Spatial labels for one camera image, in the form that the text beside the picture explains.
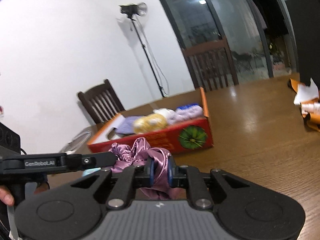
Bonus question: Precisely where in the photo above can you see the purple satin scrunchie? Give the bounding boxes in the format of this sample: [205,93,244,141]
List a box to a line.
[108,137,186,201]

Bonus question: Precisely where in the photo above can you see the yellow plush toy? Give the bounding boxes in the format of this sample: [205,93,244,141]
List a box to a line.
[133,113,168,134]

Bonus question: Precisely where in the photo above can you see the lavender knit pouch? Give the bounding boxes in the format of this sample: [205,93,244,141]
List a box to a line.
[116,116,141,135]

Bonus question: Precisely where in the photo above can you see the blue tissue pack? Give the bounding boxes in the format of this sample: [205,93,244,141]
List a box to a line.
[175,104,203,121]

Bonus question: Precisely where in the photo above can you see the person's hand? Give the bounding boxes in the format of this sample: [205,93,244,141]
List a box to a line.
[0,182,49,207]

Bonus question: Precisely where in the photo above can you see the red orange cardboard box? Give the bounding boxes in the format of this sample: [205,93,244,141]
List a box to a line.
[87,87,213,153]

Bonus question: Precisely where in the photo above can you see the dark wooden chair left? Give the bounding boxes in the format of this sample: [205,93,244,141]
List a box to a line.
[77,79,125,124]

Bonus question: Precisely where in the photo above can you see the dark wooden chair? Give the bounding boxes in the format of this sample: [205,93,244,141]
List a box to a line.
[77,79,125,124]
[182,36,239,92]

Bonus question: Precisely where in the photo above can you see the dark wooden chair centre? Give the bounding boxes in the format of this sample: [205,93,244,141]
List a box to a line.
[182,36,239,92]

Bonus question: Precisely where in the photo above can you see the studio light on stand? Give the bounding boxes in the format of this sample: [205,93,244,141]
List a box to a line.
[119,2,170,98]

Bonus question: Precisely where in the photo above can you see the orange white wrapper items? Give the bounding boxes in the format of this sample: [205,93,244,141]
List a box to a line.
[287,78,319,132]

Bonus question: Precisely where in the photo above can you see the black sliding glass door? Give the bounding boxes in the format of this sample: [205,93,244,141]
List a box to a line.
[159,0,299,84]

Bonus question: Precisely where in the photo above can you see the white charger with cable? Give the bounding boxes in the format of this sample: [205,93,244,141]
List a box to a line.
[60,130,92,154]

